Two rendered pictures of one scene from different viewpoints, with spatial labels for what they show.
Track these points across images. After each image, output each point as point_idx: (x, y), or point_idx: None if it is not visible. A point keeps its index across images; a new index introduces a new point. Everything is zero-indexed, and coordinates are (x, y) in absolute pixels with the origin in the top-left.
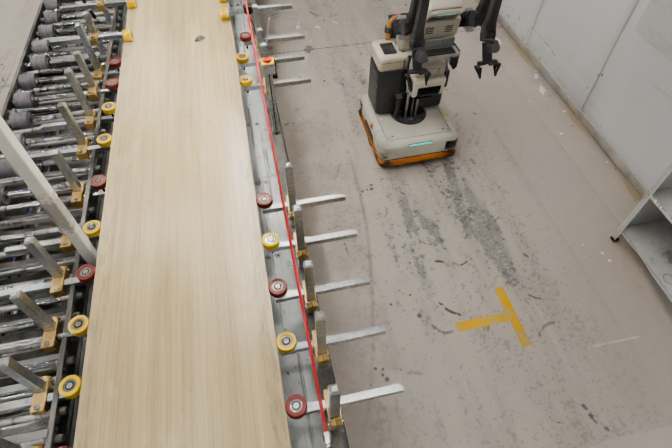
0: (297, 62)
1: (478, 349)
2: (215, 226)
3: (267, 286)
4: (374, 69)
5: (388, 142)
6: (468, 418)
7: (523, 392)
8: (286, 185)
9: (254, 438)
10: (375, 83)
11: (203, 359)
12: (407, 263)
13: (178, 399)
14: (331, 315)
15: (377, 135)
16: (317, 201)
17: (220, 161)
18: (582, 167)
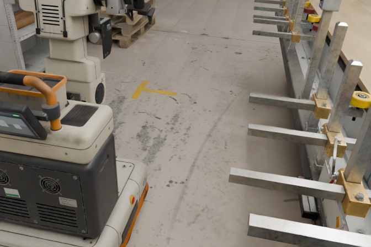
0: None
1: (173, 86)
2: (355, 25)
3: (315, 9)
4: (106, 152)
5: (136, 161)
6: (198, 74)
7: (165, 73)
8: (295, 66)
9: None
10: (112, 162)
11: (345, 5)
12: (182, 123)
13: (354, 3)
14: (253, 117)
15: (138, 179)
16: (275, 31)
17: (365, 44)
18: None
